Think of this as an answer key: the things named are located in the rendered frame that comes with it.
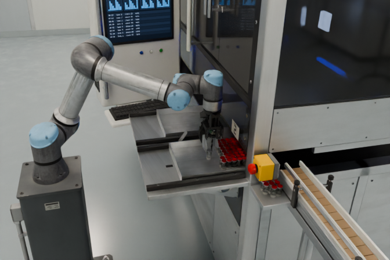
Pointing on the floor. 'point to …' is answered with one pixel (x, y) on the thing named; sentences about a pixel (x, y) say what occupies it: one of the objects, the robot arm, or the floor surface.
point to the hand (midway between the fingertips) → (209, 148)
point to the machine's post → (263, 97)
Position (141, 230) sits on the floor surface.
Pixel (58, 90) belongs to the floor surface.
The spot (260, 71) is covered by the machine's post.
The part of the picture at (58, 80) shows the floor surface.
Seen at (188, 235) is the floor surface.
